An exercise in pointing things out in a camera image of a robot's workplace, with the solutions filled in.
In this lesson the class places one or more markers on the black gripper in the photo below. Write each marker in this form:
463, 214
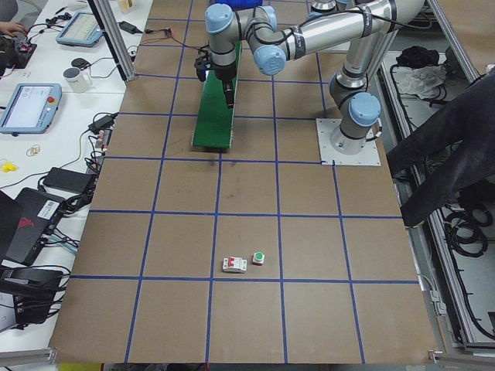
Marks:
224, 74

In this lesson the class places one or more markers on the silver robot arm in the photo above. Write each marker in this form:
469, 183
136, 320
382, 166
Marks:
365, 26

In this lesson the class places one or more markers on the green conveyor belt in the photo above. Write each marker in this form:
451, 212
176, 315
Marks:
214, 123

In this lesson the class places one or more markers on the white mug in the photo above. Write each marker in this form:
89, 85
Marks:
78, 80

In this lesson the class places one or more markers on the far teach pendant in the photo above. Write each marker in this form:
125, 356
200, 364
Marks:
82, 30

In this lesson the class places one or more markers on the teach pendant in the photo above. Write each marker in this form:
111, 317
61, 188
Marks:
82, 30
31, 109

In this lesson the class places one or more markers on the green push button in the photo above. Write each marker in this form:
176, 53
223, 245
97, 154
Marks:
258, 258

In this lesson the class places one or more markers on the white red circuit breaker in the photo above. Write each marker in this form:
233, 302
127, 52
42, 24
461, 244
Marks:
235, 265

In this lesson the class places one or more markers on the black power adapter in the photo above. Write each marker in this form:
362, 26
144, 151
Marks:
67, 180

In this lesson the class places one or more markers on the near teach pendant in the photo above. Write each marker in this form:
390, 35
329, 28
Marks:
31, 109

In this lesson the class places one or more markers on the black laptop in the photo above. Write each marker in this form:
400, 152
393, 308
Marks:
26, 222

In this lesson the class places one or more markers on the aluminium frame post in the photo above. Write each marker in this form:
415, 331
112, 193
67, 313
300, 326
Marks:
108, 24

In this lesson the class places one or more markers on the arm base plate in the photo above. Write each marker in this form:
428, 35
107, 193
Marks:
336, 149

